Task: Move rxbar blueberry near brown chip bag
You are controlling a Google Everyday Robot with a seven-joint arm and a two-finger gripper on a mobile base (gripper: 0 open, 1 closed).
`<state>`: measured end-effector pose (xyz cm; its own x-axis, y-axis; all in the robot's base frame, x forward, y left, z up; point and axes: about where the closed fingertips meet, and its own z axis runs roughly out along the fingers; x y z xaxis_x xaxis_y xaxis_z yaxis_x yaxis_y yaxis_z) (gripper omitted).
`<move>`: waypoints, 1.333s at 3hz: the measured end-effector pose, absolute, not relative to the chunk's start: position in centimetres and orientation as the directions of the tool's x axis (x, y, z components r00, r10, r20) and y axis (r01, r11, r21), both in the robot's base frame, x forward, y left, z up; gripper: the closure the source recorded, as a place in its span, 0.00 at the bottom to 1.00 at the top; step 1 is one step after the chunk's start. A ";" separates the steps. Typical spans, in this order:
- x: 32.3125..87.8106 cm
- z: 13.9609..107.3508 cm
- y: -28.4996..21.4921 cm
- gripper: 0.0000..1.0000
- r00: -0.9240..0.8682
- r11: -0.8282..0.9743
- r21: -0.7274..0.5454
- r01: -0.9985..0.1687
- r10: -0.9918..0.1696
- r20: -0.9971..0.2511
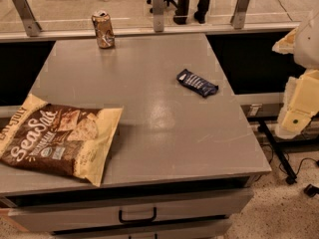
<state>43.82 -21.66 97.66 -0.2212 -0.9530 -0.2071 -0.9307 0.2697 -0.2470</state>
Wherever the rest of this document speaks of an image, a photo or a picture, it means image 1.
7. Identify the person in dark trousers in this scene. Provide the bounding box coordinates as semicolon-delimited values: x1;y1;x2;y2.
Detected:
172;0;212;26

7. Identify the metal railing bracket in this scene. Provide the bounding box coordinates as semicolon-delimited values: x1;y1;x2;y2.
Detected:
12;0;42;37
230;0;250;29
153;0;164;32

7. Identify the black floor cable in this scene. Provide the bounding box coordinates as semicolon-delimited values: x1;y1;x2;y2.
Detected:
260;143;319;177

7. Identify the black metal stand leg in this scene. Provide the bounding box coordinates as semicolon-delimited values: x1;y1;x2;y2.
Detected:
258;120;297;185

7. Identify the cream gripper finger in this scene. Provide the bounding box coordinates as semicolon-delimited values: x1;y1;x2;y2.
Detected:
272;29;297;55
281;69;319;134

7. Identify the crushed metal drink can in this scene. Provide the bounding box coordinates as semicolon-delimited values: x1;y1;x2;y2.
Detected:
92;10;115;49

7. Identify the black upper drawer handle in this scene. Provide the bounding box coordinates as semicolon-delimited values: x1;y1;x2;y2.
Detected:
118;207;158;224

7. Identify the right metal railing bracket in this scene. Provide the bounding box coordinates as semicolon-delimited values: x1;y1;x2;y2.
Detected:
230;0;250;29

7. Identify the grey drawer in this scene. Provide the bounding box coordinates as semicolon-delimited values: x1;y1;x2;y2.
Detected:
8;188;253;232
53;219;231;239

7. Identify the brown sea salt chip bag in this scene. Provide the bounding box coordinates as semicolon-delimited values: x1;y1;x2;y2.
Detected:
0;95;123;186

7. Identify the grey lower drawer front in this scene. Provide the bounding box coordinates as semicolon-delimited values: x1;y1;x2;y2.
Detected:
53;219;231;239

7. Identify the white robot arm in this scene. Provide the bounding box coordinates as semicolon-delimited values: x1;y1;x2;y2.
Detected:
272;9;319;139

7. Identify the blue rxbar blueberry wrapper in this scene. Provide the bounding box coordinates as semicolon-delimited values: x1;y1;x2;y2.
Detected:
176;69;218;98

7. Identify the grey upper drawer front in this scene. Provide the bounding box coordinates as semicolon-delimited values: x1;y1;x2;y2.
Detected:
8;188;253;232

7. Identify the middle metal railing bracket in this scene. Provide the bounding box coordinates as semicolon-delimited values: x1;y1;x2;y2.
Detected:
153;0;164;32

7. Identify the grey side shelf rail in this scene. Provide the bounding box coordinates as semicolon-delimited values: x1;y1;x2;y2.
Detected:
236;93;283;118

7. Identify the left metal railing bracket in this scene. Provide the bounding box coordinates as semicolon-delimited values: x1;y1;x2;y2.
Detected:
12;0;42;37

